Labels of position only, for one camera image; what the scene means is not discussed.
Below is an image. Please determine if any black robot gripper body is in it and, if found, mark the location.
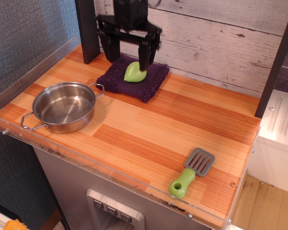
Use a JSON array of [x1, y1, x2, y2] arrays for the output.
[[96, 0, 162, 50]]

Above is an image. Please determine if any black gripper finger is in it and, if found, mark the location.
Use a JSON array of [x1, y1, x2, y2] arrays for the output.
[[138, 42, 156, 71], [99, 32, 120, 61]]

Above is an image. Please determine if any green plastic pear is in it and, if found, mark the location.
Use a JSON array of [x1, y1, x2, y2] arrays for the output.
[[124, 61, 147, 83]]

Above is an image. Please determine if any purple folded towel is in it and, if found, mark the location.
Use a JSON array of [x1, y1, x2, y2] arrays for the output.
[[96, 54, 169, 103]]

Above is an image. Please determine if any stainless steel pot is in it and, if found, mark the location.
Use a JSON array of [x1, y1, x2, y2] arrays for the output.
[[20, 82, 105, 134]]

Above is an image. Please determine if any grey green toy spatula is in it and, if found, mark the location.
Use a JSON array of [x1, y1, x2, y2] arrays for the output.
[[168, 148, 216, 199]]

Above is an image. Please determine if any clear acrylic table guard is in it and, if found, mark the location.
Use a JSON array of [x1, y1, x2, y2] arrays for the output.
[[0, 46, 260, 230]]

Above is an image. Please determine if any grey toy fridge dispenser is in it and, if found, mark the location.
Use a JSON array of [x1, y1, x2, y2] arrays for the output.
[[86, 188, 145, 230]]

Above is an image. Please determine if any orange object bottom left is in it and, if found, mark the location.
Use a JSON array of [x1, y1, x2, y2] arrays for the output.
[[3, 219, 28, 230]]

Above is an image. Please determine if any dark left frame post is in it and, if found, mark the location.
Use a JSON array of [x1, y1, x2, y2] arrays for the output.
[[75, 0, 100, 64]]

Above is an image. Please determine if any dark frame post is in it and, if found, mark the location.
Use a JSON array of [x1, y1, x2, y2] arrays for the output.
[[75, 0, 100, 64], [255, 23, 288, 118]]

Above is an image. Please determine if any dark right frame post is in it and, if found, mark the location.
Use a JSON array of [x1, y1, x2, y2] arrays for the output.
[[255, 23, 288, 118]]

